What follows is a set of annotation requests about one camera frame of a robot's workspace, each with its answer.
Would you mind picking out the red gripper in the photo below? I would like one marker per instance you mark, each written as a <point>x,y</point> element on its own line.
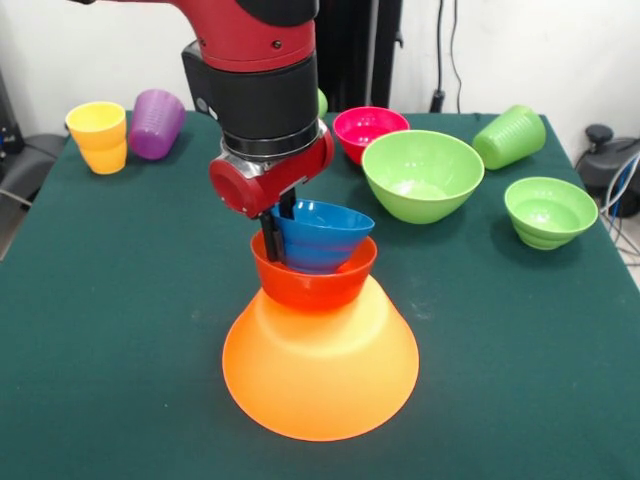
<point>235,192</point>

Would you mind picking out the blue ribbed bowl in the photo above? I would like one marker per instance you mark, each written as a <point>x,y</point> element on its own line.
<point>325,235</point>

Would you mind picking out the red bowl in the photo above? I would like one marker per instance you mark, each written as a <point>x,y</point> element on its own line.
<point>310,290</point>

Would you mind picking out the large orange bowl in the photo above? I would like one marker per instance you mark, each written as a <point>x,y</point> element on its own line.
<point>320,380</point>

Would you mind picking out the yellow ribbed cup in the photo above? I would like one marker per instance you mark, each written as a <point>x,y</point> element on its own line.
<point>100,145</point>

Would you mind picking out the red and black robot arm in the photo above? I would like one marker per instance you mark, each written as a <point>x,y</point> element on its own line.
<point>255,75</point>

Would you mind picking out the pink bowl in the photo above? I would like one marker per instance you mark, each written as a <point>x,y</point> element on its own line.
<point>360,130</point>

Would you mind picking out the green ribbed cup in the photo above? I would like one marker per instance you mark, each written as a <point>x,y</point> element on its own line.
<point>322,102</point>

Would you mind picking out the large green bowl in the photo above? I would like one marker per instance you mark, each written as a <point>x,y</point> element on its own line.
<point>425,170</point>

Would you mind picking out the purple cup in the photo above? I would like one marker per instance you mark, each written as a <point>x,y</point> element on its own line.
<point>152,127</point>

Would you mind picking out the green smooth cup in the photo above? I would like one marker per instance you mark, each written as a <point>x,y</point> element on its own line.
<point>510,135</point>

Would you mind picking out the black chair base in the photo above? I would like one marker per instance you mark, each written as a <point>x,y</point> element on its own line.
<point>35,155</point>
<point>607,160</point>

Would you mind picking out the dark green tablecloth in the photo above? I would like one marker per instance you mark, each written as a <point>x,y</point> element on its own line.
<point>500,350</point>

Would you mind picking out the small green ribbed bowl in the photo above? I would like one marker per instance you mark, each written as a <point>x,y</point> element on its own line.
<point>550,210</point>

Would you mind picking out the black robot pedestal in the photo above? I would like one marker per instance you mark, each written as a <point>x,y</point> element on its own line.
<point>360,50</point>

